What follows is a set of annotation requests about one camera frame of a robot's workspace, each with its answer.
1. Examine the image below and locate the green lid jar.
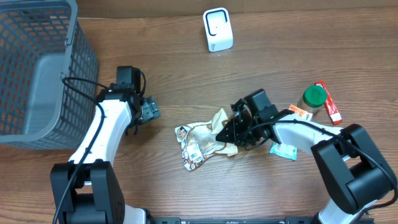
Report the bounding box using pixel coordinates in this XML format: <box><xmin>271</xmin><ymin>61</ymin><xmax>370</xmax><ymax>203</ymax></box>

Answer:
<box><xmin>297</xmin><ymin>85</ymin><xmax>327</xmax><ymax>113</ymax></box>

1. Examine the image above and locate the teal wet wipes pack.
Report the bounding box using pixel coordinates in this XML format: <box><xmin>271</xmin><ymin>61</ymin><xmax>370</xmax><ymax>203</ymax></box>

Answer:
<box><xmin>269</xmin><ymin>142</ymin><xmax>297</xmax><ymax>161</ymax></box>

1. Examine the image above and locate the red stick sachet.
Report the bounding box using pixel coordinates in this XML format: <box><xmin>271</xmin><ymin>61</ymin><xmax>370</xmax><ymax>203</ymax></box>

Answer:
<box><xmin>315</xmin><ymin>81</ymin><xmax>343</xmax><ymax>125</ymax></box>

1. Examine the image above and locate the white barcode scanner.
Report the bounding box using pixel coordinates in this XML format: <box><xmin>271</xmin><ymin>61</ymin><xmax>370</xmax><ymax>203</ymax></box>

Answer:
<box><xmin>203</xmin><ymin>7</ymin><xmax>234</xmax><ymax>52</ymax></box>

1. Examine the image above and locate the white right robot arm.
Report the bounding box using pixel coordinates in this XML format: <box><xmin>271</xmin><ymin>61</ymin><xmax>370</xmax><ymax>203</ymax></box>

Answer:
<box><xmin>216</xmin><ymin>88</ymin><xmax>397</xmax><ymax>223</ymax></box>

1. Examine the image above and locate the orange Kleenex tissue pack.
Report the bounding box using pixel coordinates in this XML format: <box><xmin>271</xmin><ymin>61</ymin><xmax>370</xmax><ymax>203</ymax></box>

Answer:
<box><xmin>289</xmin><ymin>105</ymin><xmax>313</xmax><ymax>121</ymax></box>

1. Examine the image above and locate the grey plastic basket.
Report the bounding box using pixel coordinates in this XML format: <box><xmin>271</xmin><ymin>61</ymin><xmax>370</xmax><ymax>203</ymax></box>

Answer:
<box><xmin>1</xmin><ymin>0</ymin><xmax>98</xmax><ymax>149</ymax></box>

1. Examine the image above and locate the beige snack bag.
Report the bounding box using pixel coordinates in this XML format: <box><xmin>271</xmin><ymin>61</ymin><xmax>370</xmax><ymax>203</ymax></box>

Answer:
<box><xmin>175</xmin><ymin>108</ymin><xmax>238</xmax><ymax>171</ymax></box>

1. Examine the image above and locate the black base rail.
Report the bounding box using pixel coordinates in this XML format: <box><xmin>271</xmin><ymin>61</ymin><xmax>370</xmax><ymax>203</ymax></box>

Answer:
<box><xmin>146</xmin><ymin>217</ymin><xmax>320</xmax><ymax>224</ymax></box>

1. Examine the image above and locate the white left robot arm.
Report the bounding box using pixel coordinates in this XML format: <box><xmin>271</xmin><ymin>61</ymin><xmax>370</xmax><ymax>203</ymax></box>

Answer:
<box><xmin>50</xmin><ymin>66</ymin><xmax>160</xmax><ymax>224</ymax></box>

